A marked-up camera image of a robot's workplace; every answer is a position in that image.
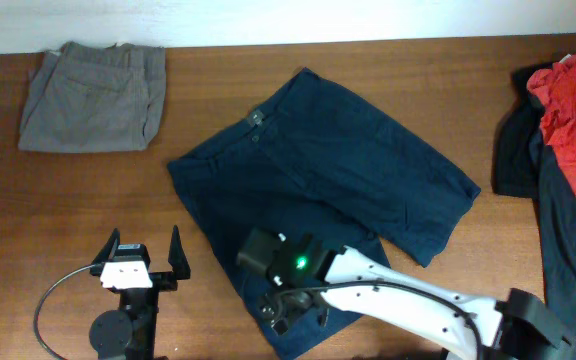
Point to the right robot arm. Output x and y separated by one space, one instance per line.
465 326

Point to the folded grey shorts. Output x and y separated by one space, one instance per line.
90 100

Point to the black garment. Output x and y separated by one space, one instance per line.
518 145

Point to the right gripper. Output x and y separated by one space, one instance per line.
273 302

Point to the dark grey garment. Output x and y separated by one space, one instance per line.
557 226

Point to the navy blue shorts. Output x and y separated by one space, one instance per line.
317 159

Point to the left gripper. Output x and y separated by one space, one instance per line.
168 281

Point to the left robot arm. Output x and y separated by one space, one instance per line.
128 332

